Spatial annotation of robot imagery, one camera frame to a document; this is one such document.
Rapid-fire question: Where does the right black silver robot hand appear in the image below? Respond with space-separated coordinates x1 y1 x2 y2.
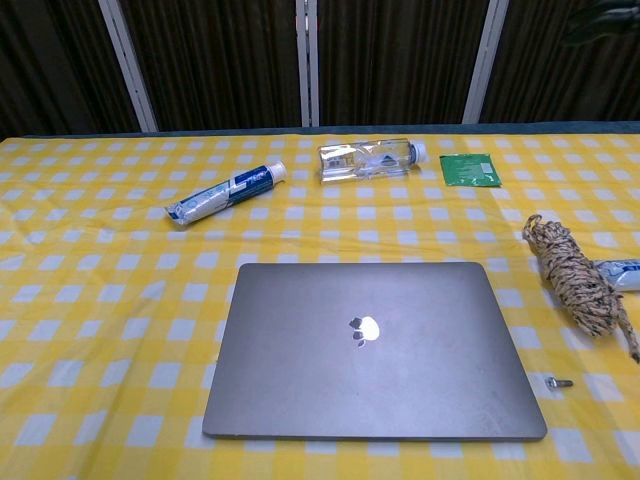
564 0 640 48

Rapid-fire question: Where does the silver laptop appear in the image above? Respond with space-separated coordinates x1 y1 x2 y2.
201 261 549 443

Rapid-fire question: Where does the dark ribbed divider panel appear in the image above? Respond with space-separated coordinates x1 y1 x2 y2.
316 0 491 127
480 0 640 124
0 0 141 139
118 0 304 132

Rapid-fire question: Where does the green foil packet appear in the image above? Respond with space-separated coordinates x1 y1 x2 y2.
439 151 503 189

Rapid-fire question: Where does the white blue toothpaste tube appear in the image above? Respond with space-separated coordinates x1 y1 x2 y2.
594 257 640 293
165 159 288 232

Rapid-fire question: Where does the clear plastic water bottle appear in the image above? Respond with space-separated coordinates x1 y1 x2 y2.
318 139 429 186

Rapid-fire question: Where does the yellow white checkered tablecloth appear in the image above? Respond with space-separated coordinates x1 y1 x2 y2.
0 130 640 480

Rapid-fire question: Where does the white divider frame post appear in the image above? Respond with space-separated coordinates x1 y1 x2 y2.
461 0 510 125
294 0 321 128
97 0 160 133

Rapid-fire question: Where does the beige speckled rope bundle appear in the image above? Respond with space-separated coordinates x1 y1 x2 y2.
521 214 640 363

